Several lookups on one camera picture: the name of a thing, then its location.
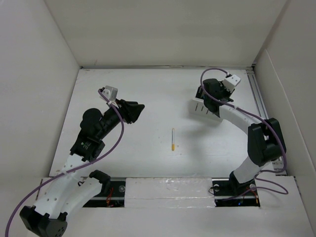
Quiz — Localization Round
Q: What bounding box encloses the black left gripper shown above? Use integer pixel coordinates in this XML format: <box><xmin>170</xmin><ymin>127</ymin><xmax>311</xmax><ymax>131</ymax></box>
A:
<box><xmin>97</xmin><ymin>98</ymin><xmax>144</xmax><ymax>140</ymax></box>

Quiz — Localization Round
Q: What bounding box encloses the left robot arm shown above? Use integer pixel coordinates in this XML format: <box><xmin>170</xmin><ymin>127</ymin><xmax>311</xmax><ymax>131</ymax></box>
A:
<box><xmin>19</xmin><ymin>100</ymin><xmax>145</xmax><ymax>237</ymax></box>

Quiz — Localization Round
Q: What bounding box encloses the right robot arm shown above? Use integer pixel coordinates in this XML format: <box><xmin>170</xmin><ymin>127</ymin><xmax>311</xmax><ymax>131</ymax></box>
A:
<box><xmin>197</xmin><ymin>76</ymin><xmax>287</xmax><ymax>199</ymax></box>

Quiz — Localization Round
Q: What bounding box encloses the white pen holder box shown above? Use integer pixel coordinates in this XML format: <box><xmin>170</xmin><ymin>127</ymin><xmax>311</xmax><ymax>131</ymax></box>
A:
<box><xmin>189</xmin><ymin>86</ymin><xmax>223</xmax><ymax>122</ymax></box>

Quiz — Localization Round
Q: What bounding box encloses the yellow cap white pen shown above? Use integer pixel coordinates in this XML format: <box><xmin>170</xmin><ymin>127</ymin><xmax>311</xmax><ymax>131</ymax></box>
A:
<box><xmin>171</xmin><ymin>128</ymin><xmax>175</xmax><ymax>151</ymax></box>

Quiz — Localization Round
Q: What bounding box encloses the white foam block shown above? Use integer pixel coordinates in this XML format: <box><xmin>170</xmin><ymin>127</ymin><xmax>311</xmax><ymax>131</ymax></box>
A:
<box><xmin>124</xmin><ymin>177</ymin><xmax>215</xmax><ymax>208</ymax></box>

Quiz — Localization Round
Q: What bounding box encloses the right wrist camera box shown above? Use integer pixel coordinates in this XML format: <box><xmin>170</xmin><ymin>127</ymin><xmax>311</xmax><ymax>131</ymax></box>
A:
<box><xmin>222</xmin><ymin>75</ymin><xmax>241</xmax><ymax>93</ymax></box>

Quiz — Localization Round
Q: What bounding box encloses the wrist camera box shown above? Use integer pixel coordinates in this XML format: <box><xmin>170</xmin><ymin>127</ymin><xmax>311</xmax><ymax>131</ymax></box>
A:
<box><xmin>100</xmin><ymin>85</ymin><xmax>118</xmax><ymax>101</ymax></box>
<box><xmin>222</xmin><ymin>75</ymin><xmax>241</xmax><ymax>93</ymax></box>

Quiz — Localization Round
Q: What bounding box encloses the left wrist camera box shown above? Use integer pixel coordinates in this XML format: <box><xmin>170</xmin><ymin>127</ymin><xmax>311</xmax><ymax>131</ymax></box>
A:
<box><xmin>100</xmin><ymin>85</ymin><xmax>118</xmax><ymax>101</ymax></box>

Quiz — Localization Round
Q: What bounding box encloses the aluminium rail right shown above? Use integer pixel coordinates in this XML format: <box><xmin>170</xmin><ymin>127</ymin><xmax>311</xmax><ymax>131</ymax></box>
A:
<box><xmin>246</xmin><ymin>67</ymin><xmax>287</xmax><ymax>176</ymax></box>

